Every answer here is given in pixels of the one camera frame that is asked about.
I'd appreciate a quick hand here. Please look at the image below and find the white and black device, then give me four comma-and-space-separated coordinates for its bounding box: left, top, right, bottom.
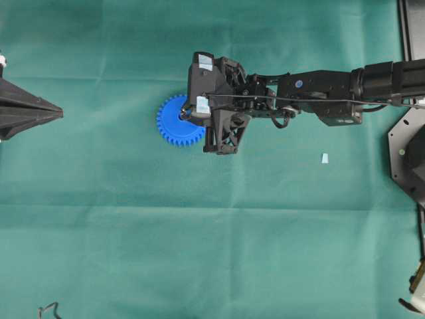
398, 258, 424, 315

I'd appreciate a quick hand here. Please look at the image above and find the black bent wire clip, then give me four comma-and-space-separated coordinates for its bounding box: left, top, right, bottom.
37, 302, 62, 319

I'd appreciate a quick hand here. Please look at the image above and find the blue plastic spur gear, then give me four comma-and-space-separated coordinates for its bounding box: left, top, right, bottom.
156, 94, 205, 147

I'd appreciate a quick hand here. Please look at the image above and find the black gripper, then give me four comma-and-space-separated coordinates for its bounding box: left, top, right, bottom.
187, 52, 286, 155

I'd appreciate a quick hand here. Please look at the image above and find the small light blue tape piece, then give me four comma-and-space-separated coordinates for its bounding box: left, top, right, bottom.
321, 153, 329, 164

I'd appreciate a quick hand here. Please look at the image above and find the black aluminium frame rail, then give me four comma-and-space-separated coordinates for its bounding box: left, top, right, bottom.
398, 0, 425, 60

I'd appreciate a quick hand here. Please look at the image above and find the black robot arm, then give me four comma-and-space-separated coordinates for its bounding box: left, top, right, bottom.
179, 51, 424, 155

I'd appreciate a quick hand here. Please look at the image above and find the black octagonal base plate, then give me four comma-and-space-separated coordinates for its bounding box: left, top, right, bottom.
388, 108, 424, 206

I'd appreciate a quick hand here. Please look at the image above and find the thin grey cable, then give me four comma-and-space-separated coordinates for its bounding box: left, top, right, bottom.
202, 92, 425, 109

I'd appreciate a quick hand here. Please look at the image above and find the green cloth table cover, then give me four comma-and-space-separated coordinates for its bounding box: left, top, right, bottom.
1, 1, 420, 318

